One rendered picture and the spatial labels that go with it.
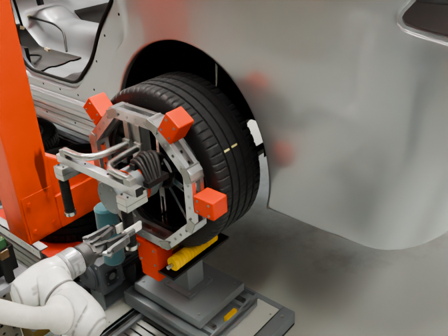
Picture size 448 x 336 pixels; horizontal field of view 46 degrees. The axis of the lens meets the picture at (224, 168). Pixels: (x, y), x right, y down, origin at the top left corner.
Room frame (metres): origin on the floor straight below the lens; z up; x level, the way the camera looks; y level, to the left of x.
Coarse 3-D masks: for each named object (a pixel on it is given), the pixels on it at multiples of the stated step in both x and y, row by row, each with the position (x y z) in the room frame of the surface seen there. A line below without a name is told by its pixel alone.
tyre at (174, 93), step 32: (128, 96) 1.83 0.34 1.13; (160, 96) 1.73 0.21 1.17; (192, 96) 1.75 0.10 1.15; (224, 96) 1.80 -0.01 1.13; (192, 128) 1.62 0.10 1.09; (224, 128) 1.68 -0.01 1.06; (224, 160) 1.60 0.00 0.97; (256, 160) 1.70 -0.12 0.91; (224, 192) 1.56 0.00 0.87; (256, 192) 1.71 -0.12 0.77; (224, 224) 1.59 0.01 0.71
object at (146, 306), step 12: (132, 288) 1.91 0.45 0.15; (132, 300) 1.84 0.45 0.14; (144, 300) 1.83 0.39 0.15; (240, 300) 1.77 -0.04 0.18; (252, 300) 1.79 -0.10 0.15; (144, 312) 1.79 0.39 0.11; (156, 312) 1.73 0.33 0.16; (168, 312) 1.75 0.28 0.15; (228, 312) 1.73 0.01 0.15; (240, 312) 1.73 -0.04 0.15; (168, 324) 1.69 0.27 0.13; (180, 324) 1.67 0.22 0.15; (216, 324) 1.64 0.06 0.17; (228, 324) 1.66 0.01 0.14
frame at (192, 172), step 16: (112, 112) 1.76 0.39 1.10; (128, 112) 1.71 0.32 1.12; (144, 112) 1.71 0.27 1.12; (96, 128) 1.84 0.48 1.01; (112, 128) 1.84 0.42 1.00; (96, 144) 1.85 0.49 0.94; (176, 144) 1.62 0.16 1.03; (96, 160) 1.86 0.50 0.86; (176, 160) 1.56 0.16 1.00; (192, 160) 1.57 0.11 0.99; (192, 176) 1.52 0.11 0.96; (192, 192) 1.52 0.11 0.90; (192, 208) 1.52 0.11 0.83; (144, 224) 1.77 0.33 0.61; (192, 224) 1.52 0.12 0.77; (160, 240) 1.65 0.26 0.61; (176, 240) 1.59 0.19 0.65
